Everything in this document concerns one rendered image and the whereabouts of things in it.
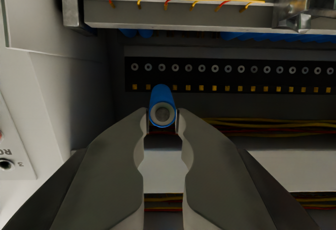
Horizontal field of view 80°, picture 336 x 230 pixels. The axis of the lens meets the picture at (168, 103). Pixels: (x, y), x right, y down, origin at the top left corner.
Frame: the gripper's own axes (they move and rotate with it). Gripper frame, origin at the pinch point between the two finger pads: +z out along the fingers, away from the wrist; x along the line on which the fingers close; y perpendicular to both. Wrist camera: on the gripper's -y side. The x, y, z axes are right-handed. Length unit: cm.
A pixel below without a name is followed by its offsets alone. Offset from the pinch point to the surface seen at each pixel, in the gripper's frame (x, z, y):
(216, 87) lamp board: 8.6, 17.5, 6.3
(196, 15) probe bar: 2.7, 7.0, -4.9
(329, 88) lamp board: 26.9, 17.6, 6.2
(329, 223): 33.9, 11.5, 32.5
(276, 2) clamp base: 8.6, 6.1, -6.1
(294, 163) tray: 13.5, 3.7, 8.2
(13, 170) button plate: -12.9, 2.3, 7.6
